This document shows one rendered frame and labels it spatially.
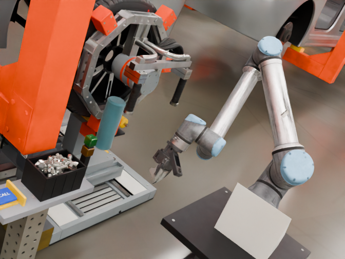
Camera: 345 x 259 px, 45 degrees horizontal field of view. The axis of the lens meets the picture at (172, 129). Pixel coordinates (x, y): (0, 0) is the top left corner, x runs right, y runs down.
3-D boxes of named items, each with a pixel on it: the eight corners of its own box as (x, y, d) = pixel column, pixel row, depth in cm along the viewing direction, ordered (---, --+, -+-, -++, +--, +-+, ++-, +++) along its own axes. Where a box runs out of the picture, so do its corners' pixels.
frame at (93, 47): (139, 105, 239) (172, 14, 215) (147, 110, 236) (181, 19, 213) (63, 117, 196) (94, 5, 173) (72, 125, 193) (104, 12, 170)
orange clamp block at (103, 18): (107, 19, 184) (100, 3, 176) (118, 26, 180) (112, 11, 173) (95, 29, 182) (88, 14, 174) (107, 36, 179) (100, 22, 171)
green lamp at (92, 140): (90, 141, 178) (92, 133, 176) (96, 146, 176) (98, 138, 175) (82, 143, 175) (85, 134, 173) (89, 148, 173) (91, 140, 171)
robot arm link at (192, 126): (207, 124, 188) (189, 111, 189) (190, 146, 190) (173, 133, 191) (208, 123, 197) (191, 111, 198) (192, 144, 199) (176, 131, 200)
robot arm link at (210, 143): (224, 146, 200) (203, 130, 201) (230, 139, 189) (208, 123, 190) (213, 161, 197) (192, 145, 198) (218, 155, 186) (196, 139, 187)
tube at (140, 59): (135, 44, 197) (142, 23, 192) (164, 63, 188) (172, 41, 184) (108, 44, 183) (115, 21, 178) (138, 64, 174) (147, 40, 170)
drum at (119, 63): (126, 75, 214) (134, 50, 208) (155, 95, 205) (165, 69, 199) (106, 76, 203) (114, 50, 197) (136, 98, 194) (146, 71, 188)
